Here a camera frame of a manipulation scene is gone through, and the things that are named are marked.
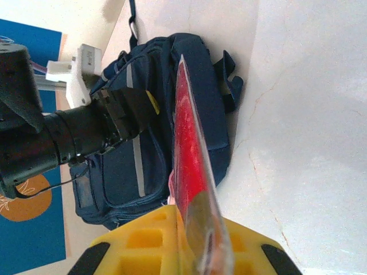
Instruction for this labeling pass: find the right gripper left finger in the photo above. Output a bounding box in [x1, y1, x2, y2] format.
[67, 205, 184, 275]

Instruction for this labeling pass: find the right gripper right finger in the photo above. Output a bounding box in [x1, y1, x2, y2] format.
[228, 220, 303, 275]

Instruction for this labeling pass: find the red packet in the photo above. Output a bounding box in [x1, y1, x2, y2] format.
[167, 54, 241, 275]

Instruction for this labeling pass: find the navy blue backpack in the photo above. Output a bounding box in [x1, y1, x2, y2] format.
[68, 0, 245, 231]

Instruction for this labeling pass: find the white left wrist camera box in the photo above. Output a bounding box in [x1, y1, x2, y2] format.
[45, 42, 103, 107]

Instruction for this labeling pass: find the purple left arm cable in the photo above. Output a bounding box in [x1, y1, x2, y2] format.
[30, 58, 48, 74]

